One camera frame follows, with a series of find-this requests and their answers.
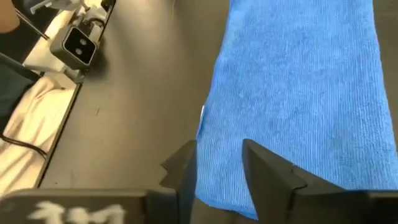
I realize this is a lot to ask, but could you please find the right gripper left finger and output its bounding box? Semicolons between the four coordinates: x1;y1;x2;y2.
0;139;197;224

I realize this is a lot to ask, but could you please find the person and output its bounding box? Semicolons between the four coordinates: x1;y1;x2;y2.
0;0;78;195

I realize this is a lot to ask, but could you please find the grey two-lens camera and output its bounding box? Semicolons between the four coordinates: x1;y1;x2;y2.
49;24;98;71

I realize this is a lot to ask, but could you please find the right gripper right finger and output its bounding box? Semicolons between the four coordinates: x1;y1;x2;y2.
242;139;398;224

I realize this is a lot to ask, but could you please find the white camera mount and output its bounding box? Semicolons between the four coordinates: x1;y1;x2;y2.
23;0;108;84

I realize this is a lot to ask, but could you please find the blue microfiber towel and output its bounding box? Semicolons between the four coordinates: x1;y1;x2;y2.
195;0;398;220

